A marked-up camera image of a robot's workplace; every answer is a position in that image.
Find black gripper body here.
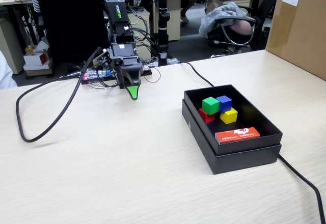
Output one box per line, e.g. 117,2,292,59
111,55,143,69

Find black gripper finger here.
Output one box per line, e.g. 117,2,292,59
120,64,144,88
126,84,141,101

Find red wooden cube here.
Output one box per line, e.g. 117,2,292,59
198,108,215,124

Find green wooden cube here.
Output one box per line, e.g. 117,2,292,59
201,96,221,116

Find blue wooden cube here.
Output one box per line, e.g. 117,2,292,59
215,95,233,114

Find yellow wooden cube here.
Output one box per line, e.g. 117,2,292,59
220,107,238,125

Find white and red box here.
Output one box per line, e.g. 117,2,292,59
23,52,50,67

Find black open box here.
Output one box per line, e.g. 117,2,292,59
183,83,283,156
181,99,282,175

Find large brown cardboard box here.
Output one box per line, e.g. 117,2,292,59
265,0,326,81

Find black jointed pole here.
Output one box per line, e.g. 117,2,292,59
157,0,170,66

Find beige three-drawer cabinet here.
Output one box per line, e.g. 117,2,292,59
127,7,151,62

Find controller circuit board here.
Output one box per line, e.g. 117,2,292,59
81,68,118,85

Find tall beige cabinet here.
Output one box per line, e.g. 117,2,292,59
154,0,182,41

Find large black chair back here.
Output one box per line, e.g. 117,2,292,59
33,0,110,63

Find grey crumpled blanket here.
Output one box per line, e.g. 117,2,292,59
198,2,257,37

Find small orange carton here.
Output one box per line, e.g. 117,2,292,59
214,126,261,145

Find black chrome office chair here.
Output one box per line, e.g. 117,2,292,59
207,0,280,59

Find pink round cushion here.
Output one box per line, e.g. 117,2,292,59
232,19,256,37

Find wide beige cabinet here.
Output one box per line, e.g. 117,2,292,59
0,17,25,74

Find white shirt person torso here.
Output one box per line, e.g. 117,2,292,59
0,50,18,90

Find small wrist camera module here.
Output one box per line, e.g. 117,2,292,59
92,47,113,69

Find thin black servo wire bundle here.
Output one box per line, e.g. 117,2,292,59
124,4,161,85

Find thick black camera cable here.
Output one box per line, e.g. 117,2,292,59
15,47,102,143

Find long black power cable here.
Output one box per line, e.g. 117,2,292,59
175,60,326,224

